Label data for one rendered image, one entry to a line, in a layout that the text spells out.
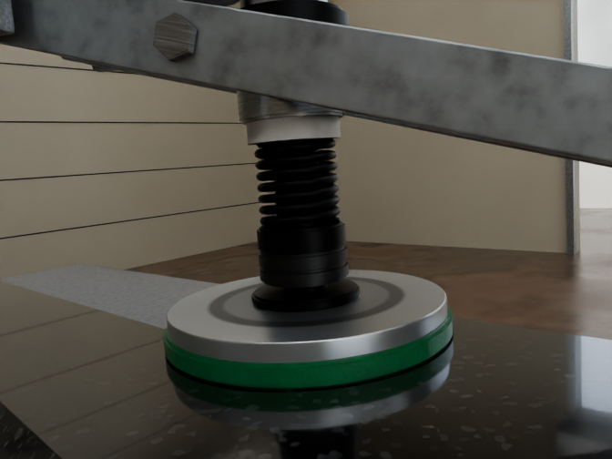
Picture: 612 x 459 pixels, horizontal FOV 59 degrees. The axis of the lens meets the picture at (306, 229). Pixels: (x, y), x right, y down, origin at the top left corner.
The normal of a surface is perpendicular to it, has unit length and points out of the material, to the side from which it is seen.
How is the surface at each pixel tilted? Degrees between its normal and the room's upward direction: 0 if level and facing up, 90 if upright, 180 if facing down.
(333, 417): 0
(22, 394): 0
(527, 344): 0
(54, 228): 90
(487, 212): 90
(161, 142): 90
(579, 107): 90
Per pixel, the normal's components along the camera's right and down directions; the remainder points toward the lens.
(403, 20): -0.67, 0.14
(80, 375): -0.07, -0.99
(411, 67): -0.28, 0.14
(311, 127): 0.39, 0.08
